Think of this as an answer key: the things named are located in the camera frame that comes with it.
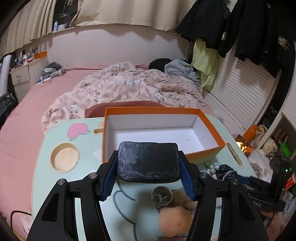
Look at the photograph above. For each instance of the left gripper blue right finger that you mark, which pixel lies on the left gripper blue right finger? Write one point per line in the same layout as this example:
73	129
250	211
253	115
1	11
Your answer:
187	176

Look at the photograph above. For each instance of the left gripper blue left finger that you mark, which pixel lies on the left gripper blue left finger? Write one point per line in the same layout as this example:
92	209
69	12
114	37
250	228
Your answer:
110	175

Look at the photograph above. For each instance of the brown fur pom keychain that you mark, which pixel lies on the brown fur pom keychain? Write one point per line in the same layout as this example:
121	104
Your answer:
180	198

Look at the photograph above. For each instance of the shiny steel cup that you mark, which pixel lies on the shiny steel cup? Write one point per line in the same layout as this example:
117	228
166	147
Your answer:
162	196

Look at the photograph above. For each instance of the black patterned cushion pouch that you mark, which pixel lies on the black patterned cushion pouch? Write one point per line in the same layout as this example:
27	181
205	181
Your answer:
145	162

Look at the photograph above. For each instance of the black drawstring pouch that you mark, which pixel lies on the black drawstring pouch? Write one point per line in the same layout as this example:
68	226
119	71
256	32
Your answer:
226	173

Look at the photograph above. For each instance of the tan round plush toy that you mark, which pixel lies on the tan round plush toy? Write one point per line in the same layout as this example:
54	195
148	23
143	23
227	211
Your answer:
174	221

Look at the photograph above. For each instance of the mint green lap table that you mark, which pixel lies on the mint green lap table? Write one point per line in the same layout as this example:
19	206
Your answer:
72	149

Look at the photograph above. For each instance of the orange cardboard box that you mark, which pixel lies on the orange cardboard box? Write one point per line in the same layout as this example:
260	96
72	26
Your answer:
189	128

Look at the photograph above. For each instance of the pink patterned duvet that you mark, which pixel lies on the pink patterned duvet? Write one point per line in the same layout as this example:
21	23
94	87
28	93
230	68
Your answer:
120	83

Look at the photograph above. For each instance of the grey clothes pile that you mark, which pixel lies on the grey clothes pile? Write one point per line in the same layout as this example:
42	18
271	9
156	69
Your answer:
179	67

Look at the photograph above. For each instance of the clothes heap on bed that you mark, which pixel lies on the clothes heap on bed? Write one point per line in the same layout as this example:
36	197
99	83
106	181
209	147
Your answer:
53	70

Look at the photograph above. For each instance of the black garment on bed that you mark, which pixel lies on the black garment on bed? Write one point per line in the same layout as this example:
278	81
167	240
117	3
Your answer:
159	64

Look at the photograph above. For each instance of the yellow-green hanging garment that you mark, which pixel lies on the yellow-green hanging garment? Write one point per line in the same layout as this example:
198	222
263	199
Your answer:
206	61

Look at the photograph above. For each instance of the white bedside cabinet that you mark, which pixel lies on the white bedside cabinet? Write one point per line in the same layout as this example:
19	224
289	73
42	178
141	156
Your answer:
23	78

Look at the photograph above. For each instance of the small orange box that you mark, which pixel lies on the small orange box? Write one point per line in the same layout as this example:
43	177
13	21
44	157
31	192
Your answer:
40	55

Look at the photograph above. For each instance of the white paper roll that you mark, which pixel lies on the white paper roll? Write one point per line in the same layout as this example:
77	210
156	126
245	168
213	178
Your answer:
5	68

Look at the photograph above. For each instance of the white spray bottle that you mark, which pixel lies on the white spray bottle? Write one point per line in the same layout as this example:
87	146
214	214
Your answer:
55	26

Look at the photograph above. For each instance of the black hanging clothes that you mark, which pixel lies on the black hanging clothes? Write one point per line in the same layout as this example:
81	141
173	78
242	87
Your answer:
261	31

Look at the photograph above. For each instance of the beige curtains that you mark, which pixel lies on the beige curtains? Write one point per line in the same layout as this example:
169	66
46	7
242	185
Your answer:
35	19

